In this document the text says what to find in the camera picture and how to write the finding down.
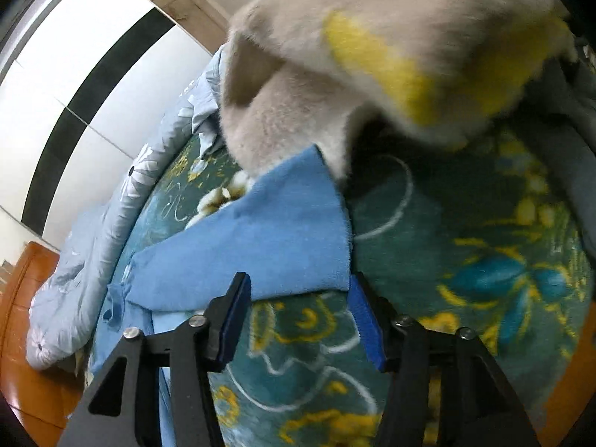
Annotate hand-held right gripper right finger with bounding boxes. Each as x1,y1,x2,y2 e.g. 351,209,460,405
347,272,541,447

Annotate beige fleece garment yellow patches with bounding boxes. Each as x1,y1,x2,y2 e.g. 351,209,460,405
218,0,574,186

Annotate white black striped wardrobe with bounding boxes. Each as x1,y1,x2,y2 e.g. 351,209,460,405
0,0,178,243

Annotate light blue floral quilt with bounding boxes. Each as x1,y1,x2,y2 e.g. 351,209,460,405
26,43,229,371

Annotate wooden bed frame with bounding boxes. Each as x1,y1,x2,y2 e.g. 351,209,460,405
0,241,90,447

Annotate blue fleece garment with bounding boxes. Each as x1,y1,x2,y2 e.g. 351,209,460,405
86,144,355,447

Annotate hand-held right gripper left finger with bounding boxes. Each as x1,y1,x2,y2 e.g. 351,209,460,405
57,271,252,447

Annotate beige wooden door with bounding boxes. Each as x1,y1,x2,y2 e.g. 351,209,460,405
153,0,230,55

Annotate grey cloth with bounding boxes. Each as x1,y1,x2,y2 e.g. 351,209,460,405
521,32,596,238

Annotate green floral blanket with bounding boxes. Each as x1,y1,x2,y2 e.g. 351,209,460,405
84,126,588,447

